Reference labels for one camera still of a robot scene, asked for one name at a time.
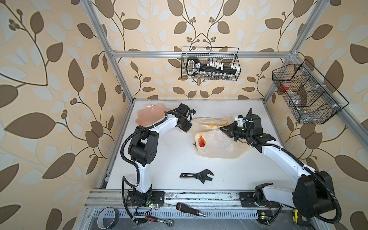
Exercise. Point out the black adjustable wrench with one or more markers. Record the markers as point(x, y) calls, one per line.
point(201, 176)

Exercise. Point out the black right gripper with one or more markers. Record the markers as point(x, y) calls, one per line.
point(230, 132)

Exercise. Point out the yellow black tape measure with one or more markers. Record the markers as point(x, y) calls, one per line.
point(300, 220)

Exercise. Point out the black wire basket back wall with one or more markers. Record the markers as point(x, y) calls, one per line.
point(225, 55)

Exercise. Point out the pink fruit plate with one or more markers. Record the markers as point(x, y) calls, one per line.
point(151, 114)

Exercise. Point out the red handled ratchet wrench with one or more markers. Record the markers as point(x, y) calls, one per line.
point(168, 223)

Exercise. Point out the banana print plastic bag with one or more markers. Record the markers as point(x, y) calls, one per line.
point(218, 145)

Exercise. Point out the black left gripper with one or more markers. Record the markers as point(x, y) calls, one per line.
point(189, 125)

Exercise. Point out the socket set holder black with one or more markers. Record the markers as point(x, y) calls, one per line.
point(194, 67)

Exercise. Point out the black wire basket wall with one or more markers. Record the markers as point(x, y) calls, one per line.
point(225, 55)
point(320, 98)

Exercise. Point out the clear bottle red cap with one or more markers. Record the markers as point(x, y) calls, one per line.
point(293, 98)

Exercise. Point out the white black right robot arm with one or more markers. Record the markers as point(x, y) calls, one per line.
point(312, 196)

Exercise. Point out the black tape roll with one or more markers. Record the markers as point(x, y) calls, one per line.
point(108, 218)

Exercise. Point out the black orange screwdriver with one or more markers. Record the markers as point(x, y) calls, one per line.
point(189, 210)

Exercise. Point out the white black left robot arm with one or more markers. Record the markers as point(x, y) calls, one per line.
point(140, 149)

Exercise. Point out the black wire basket right wall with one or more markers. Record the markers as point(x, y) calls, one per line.
point(320, 98)

